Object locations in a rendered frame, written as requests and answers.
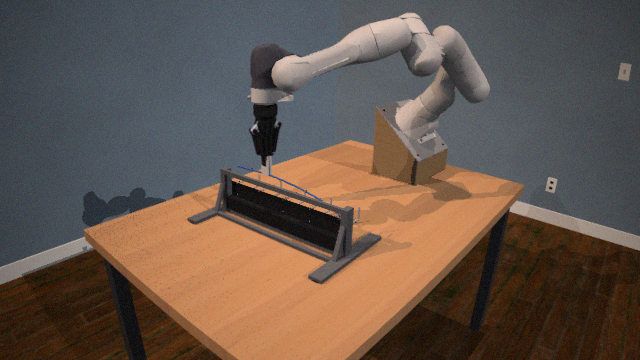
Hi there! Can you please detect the grey rack with black patch panel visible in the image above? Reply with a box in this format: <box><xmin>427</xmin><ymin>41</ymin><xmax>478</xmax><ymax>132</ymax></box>
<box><xmin>187</xmin><ymin>167</ymin><xmax>381</xmax><ymax>284</ymax></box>

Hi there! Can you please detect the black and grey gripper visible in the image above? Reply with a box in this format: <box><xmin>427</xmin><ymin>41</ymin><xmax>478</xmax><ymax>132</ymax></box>
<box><xmin>249</xmin><ymin>104</ymin><xmax>282</xmax><ymax>176</ymax></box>

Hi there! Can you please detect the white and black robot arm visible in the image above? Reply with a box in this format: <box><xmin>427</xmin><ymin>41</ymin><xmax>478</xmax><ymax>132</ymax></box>
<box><xmin>248</xmin><ymin>13</ymin><xmax>490</xmax><ymax>144</ymax></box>

